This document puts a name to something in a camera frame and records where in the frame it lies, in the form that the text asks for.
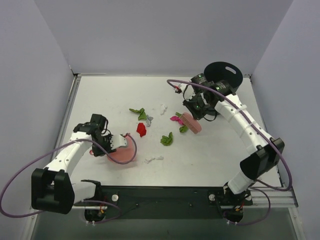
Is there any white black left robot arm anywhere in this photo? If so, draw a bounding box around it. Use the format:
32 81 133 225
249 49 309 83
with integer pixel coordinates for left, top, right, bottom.
31 114 127 214

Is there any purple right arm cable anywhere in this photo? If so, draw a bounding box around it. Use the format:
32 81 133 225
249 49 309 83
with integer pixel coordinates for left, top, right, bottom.
166 79 293 226

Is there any grey paper scrap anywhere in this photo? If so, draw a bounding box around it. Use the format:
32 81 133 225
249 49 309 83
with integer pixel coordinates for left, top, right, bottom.
146 114 154 127

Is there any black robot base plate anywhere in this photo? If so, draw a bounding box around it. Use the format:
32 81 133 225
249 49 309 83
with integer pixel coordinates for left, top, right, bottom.
72 185 253 220

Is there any green and pink paper scrap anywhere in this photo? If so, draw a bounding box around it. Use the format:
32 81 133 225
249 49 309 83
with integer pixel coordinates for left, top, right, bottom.
170 112 189 134

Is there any pink plastic dustpan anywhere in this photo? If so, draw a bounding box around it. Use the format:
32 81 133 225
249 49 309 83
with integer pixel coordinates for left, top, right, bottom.
91 134 137 165

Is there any white paper scrap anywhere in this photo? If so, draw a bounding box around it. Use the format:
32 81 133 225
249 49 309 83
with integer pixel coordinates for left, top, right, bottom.
145 155 164 164
160 104 168 116

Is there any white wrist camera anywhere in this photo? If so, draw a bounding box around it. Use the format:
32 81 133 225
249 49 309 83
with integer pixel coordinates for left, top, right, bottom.
110 134 128 150
178 83 196 102

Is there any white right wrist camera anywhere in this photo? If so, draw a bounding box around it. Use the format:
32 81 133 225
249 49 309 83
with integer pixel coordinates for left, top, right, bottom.
178 83 196 102

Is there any dark grey waste bin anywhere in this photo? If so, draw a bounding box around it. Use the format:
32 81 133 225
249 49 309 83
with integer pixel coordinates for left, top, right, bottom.
203 61 243 93

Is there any white paper scrap back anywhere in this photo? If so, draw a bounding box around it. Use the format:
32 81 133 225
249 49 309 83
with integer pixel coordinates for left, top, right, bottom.
160 104 168 116

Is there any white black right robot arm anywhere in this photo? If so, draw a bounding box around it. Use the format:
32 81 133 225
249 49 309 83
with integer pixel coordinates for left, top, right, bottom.
175 74 285 196

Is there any white paper scrap front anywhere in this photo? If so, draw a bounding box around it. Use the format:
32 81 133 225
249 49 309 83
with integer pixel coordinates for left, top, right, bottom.
145 155 164 164

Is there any aluminium table frame rail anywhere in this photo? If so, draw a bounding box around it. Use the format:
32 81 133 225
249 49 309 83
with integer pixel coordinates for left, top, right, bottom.
31 76 285 214

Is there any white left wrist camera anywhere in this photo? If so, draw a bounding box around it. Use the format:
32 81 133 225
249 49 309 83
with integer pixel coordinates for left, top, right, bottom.
110 134 128 150

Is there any pink hand brush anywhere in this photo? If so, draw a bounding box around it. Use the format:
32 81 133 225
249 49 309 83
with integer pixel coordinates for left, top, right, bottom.
179 112 202 134

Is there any red paper scrap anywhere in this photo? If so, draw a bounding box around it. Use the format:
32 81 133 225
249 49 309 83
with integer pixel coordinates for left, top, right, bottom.
136 122 147 138

